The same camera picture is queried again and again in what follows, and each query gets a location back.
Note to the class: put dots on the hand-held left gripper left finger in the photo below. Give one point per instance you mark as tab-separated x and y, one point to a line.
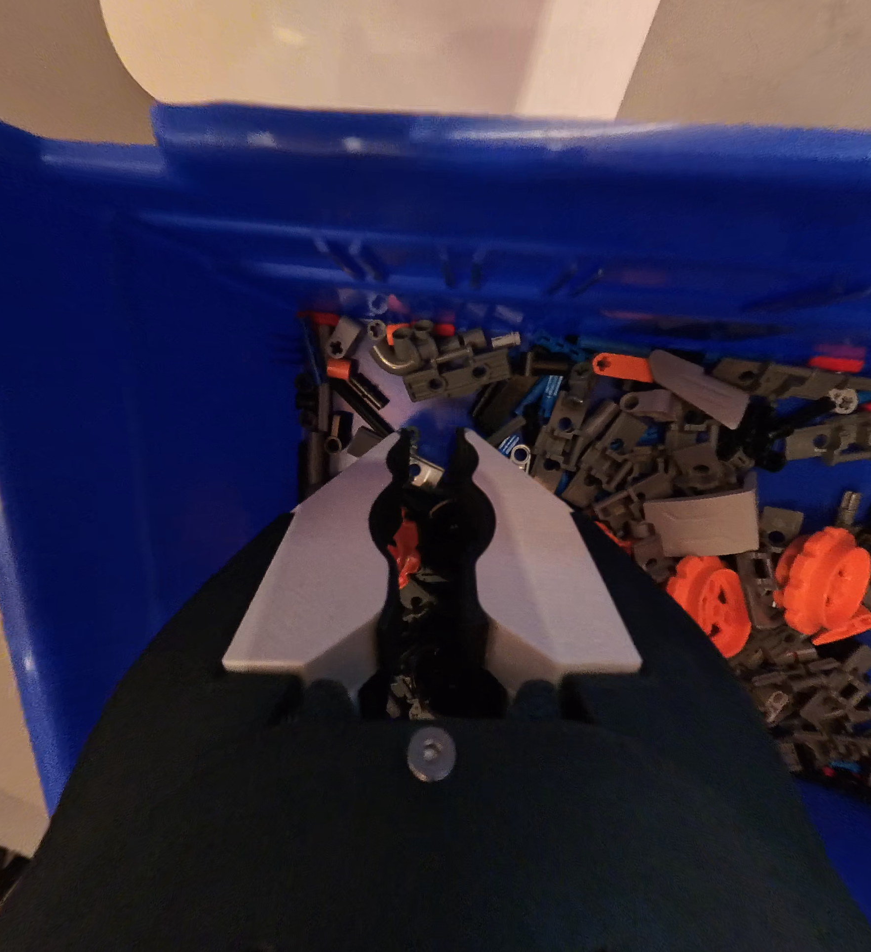
317	595

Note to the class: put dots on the blue bin with square tag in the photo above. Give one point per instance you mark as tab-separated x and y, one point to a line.
183	372

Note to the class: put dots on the pile of small brick parts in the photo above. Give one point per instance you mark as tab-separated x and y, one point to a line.
673	476

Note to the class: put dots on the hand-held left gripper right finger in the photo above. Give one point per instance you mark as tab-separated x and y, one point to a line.
547	595

